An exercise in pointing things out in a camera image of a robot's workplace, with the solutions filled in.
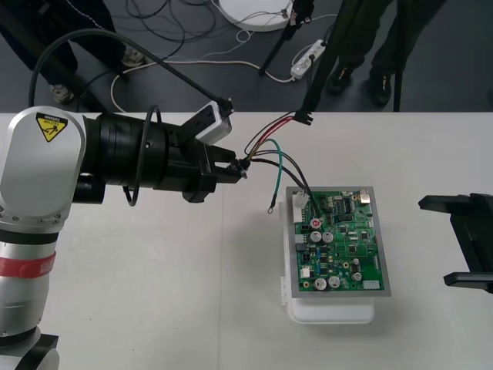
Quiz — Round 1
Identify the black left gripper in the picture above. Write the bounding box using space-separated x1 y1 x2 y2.
166 132 248 204

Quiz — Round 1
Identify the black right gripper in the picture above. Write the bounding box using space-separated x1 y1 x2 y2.
418 192 493 297

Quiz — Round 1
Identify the red black green cable bundle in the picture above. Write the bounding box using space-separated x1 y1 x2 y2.
235 110 324 224

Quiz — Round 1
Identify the black tripod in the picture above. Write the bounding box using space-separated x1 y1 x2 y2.
257 0 404 113

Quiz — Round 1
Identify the white power strip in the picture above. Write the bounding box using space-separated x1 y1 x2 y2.
290 38 329 82

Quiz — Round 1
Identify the white round base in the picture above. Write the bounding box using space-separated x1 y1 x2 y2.
216 0 295 33

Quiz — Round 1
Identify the person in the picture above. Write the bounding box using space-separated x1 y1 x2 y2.
0 0 148 105
325 0 402 107

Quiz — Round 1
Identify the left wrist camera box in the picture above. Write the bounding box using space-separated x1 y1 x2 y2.
194 100 235 143

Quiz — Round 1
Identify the white floor cable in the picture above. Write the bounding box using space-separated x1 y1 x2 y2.
110 59 294 114

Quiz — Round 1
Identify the black left wrist camera cable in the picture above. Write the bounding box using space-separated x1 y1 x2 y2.
29 29 234 207

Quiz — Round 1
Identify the green circuit board grey frame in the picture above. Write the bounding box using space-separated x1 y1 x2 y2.
285 186 394 300

